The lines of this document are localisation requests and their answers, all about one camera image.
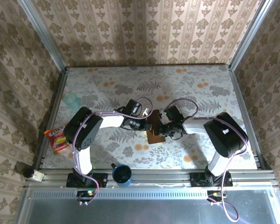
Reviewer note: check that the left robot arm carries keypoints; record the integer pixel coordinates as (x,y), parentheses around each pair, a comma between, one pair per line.
(84,130)

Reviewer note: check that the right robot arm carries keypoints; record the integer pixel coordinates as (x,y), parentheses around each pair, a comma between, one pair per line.
(226,137)

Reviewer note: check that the floral patterned table cover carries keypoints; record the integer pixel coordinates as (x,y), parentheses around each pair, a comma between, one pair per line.
(130,81)

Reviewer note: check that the blue mug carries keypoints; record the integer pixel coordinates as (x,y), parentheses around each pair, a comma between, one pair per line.
(122,175)

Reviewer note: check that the translucent teal plastic cup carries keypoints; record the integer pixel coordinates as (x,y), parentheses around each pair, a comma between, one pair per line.
(71,100)

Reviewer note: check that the small connector board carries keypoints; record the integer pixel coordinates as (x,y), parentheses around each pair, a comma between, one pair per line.
(85,194)
(215,194)

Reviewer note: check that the red orange snack packet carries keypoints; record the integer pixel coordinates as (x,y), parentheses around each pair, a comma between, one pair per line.
(57,142)

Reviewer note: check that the grey metal tray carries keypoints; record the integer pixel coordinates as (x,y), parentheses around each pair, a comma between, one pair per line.
(142,210)

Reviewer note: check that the white and black cylinder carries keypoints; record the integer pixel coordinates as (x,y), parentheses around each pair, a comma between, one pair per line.
(36,175)

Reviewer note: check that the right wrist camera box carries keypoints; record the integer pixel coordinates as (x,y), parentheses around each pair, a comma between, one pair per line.
(173,113)

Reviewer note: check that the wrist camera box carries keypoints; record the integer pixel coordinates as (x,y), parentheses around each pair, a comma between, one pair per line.
(133,107)
(173,113)

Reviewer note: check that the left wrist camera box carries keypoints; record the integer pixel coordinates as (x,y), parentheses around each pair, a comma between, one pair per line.
(133,107)

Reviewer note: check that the long aluminium base rail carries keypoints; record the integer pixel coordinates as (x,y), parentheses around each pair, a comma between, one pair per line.
(158,176)

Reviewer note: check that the aluminium side rail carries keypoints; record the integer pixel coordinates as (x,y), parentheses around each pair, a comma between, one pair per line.
(245,116)
(51,116)

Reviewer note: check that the aluminium frame post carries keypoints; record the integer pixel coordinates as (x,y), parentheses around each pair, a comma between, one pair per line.
(46,39)
(248,35)

